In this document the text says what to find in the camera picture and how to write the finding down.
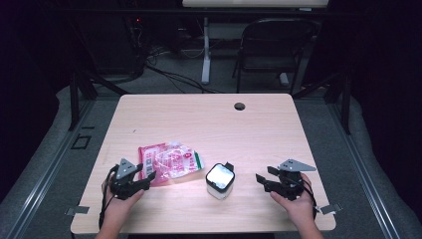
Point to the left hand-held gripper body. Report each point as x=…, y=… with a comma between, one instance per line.
x=124, y=186

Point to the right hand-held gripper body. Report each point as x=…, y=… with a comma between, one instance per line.
x=290, y=186

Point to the pink plastic bag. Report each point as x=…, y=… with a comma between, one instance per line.
x=172, y=162

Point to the clear container with black lid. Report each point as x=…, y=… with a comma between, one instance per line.
x=220, y=179

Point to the person's left hand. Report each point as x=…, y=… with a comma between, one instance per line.
x=117, y=210

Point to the person's right hand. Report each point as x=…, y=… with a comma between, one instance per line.
x=302, y=212

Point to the white desk foot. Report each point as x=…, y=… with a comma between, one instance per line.
x=284, y=79

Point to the black metal stand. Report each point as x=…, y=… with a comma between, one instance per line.
x=74, y=99
x=346, y=103

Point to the black folding chair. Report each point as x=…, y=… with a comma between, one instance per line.
x=275, y=49

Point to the dark computer tower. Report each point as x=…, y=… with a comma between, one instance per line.
x=116, y=46

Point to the white desk leg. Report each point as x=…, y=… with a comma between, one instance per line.
x=206, y=59

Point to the white desk top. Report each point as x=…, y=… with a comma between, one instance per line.
x=255, y=3

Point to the grey metal table bracket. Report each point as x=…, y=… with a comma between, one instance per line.
x=331, y=208
x=78, y=210

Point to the aluminium floor rail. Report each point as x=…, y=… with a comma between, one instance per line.
x=365, y=179
x=43, y=179

